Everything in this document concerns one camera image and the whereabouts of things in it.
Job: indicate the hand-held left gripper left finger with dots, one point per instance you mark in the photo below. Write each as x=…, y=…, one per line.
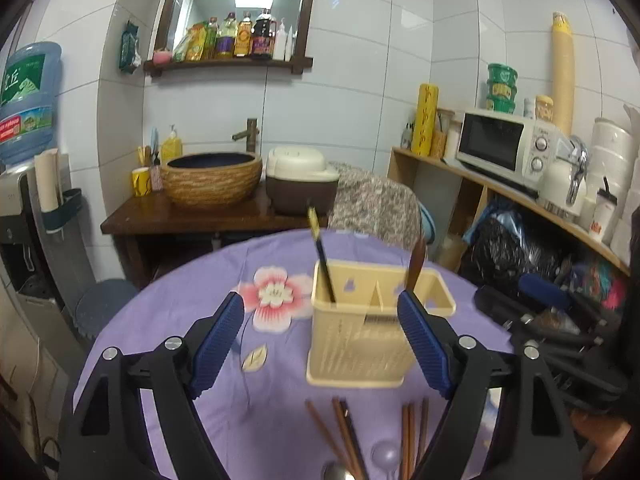
x=220, y=340

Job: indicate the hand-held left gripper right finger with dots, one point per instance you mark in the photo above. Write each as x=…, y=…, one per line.
x=422, y=345

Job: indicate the cream plastic utensil holder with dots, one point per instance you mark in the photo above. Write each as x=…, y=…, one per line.
x=350, y=350

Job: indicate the dark brown wooden chopstick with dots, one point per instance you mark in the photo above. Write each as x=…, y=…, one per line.
x=416, y=265

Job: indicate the grey plastic spoon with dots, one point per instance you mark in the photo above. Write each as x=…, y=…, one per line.
x=385, y=455

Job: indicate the black chopstick with yellow tip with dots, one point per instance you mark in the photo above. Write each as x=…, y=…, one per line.
x=324, y=265

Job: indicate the metal spoon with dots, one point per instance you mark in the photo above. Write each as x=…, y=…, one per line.
x=337, y=474

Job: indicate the purple floral tablecloth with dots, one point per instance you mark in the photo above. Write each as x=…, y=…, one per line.
x=280, y=360

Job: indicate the blue plastic basin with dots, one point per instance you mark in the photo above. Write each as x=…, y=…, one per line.
x=428, y=225

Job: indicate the grey plastic stool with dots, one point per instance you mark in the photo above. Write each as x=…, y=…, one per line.
x=102, y=310

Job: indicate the black plastic bag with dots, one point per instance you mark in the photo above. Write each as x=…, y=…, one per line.
x=505, y=255

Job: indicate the dark wooden washstand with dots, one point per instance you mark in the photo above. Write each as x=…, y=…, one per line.
x=200, y=217

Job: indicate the brown patterned cloth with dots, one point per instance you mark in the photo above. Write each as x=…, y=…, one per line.
x=375, y=205

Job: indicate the woven brown wash basin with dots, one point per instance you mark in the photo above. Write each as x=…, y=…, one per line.
x=212, y=185

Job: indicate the white and brown rice cooker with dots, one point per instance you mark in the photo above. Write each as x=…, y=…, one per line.
x=300, y=190

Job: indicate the patterned cup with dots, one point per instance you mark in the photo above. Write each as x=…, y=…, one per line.
x=156, y=179

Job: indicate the yellow mug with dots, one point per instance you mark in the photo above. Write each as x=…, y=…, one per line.
x=141, y=182

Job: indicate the light wooden shelf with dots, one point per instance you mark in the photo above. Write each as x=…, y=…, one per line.
x=400, y=170

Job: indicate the colourful bag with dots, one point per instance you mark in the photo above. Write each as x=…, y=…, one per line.
x=605, y=280

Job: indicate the yellow soap bottle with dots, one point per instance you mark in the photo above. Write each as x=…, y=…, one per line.
x=171, y=147

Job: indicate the dark blue cup holder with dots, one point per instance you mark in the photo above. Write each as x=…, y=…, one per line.
x=70, y=210

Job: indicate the glass jar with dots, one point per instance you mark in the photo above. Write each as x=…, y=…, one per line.
x=442, y=142

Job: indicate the bronze faucet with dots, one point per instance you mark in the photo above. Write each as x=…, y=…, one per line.
x=252, y=137

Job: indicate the blue toothbrush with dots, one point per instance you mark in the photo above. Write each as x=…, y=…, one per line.
x=154, y=142

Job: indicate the white electric kettle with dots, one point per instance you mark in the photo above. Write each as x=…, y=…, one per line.
x=557, y=185

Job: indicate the white microwave oven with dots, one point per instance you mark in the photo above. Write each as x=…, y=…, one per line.
x=490, y=140

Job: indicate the grey water dispenser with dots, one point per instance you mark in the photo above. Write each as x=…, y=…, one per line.
x=25, y=240

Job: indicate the white tumbler with orange print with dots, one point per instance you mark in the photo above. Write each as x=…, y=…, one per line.
x=602, y=215

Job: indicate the tall yellow canister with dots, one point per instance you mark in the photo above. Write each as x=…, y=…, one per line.
x=426, y=120

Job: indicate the beige paper cup stack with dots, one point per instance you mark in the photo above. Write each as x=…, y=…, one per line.
x=47, y=180

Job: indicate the small white bottle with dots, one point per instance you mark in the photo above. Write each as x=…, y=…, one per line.
x=529, y=109

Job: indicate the yellow jar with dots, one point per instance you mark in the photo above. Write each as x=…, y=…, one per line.
x=544, y=109

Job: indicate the stack of white containers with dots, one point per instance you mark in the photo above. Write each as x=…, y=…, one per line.
x=610, y=145

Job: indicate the wooden framed mirror shelf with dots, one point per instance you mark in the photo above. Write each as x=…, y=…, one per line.
x=225, y=63

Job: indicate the pink cup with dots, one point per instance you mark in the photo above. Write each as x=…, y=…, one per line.
x=162, y=56

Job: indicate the blue water jug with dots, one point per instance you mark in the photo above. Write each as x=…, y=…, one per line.
x=30, y=110

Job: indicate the yellow green packet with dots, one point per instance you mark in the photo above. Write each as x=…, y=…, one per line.
x=195, y=42

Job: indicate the green bottle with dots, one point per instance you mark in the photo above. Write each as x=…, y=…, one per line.
x=212, y=40

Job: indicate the white squeeze bottle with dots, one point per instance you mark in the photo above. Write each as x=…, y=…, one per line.
x=289, y=45
x=279, y=42

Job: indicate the amber oil bottle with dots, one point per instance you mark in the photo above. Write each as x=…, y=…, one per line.
x=243, y=37

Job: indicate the green hanging packet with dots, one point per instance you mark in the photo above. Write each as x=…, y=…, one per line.
x=130, y=50

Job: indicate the tall beige cup stack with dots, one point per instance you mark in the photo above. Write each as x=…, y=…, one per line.
x=562, y=75

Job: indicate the dark sauce bottle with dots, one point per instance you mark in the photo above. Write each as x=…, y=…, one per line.
x=261, y=37

